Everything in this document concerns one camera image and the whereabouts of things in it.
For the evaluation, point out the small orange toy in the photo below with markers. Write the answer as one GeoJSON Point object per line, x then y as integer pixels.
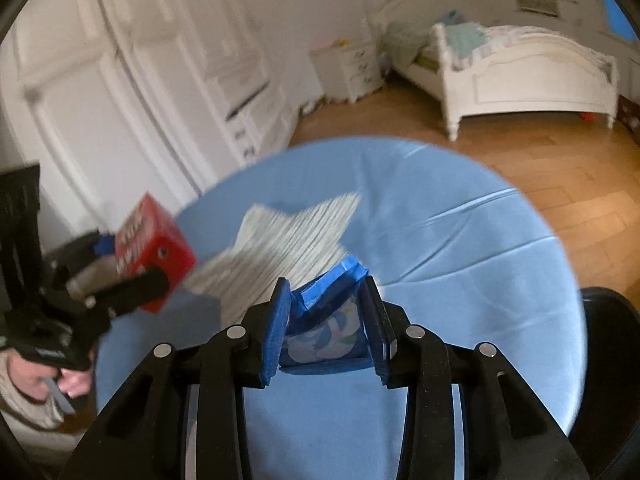
{"type": "Point", "coordinates": [588, 116]}

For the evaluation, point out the red box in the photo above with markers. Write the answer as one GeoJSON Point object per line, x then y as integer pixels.
{"type": "Point", "coordinates": [160, 240]}

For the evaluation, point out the blue tablecloth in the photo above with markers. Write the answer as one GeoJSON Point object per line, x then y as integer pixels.
{"type": "Point", "coordinates": [450, 260]}

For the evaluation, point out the black round bin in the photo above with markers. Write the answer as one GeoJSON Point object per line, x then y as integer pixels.
{"type": "Point", "coordinates": [612, 360]}

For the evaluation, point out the window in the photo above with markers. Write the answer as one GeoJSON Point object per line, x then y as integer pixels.
{"type": "Point", "coordinates": [620, 12]}

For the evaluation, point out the white bed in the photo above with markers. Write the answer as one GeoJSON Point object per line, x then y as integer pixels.
{"type": "Point", "coordinates": [525, 75]}

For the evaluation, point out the light blue blanket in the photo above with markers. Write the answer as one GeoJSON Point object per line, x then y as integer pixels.
{"type": "Point", "coordinates": [465, 40]}

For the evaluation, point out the person's left hand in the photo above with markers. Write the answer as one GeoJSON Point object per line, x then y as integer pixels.
{"type": "Point", "coordinates": [32, 380]}

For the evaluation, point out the white star-shaped mat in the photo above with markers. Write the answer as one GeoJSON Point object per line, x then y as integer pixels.
{"type": "Point", "coordinates": [290, 240]}

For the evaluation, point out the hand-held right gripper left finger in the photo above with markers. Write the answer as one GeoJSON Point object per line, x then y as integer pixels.
{"type": "Point", "coordinates": [272, 340]}

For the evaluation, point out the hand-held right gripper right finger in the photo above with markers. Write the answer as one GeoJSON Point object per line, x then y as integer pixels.
{"type": "Point", "coordinates": [376, 335]}

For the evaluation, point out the white nightstand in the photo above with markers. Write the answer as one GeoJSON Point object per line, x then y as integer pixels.
{"type": "Point", "coordinates": [350, 72]}

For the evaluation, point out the white wardrobe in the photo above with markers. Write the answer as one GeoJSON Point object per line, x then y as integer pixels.
{"type": "Point", "coordinates": [125, 85]}

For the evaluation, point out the blue tissue packet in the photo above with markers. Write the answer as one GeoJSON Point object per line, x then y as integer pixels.
{"type": "Point", "coordinates": [325, 310]}

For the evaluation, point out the brown box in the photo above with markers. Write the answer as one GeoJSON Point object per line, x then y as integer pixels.
{"type": "Point", "coordinates": [630, 112]}

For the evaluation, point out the person's left forearm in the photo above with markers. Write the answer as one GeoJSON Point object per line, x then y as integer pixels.
{"type": "Point", "coordinates": [20, 410]}

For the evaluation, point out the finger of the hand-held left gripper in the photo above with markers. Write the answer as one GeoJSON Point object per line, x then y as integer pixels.
{"type": "Point", "coordinates": [102, 246]}
{"type": "Point", "coordinates": [135, 290]}

